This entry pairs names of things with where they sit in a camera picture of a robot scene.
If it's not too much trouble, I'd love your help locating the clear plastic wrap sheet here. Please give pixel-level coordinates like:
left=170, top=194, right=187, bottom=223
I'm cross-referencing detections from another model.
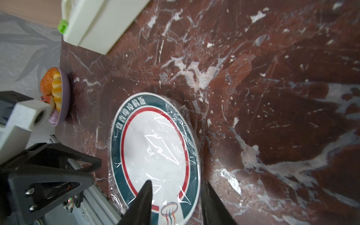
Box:
left=106, top=90, right=206, bottom=225

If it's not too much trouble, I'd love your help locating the cream plastic wrap dispenser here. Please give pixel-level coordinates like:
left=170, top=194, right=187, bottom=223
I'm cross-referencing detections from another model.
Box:
left=58, top=0, right=149, bottom=55

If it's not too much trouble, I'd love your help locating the purple plate with food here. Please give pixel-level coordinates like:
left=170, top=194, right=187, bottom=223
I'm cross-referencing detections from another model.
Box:
left=40, top=67, right=70, bottom=127

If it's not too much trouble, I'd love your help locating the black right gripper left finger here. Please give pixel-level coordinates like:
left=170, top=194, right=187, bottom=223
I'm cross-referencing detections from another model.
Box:
left=118, top=180, right=153, bottom=225

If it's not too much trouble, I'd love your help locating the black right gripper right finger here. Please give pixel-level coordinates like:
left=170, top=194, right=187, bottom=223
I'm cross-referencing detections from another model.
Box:
left=200, top=180, right=237, bottom=225

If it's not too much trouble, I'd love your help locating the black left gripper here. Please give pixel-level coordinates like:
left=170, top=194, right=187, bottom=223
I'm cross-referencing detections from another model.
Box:
left=1, top=143, right=102, bottom=225

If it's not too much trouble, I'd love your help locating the white plate green rim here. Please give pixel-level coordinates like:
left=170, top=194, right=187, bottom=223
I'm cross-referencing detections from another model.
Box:
left=109, top=92, right=202, bottom=225

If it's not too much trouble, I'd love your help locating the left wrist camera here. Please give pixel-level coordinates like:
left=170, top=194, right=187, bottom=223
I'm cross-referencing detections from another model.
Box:
left=1, top=100, right=52, bottom=163

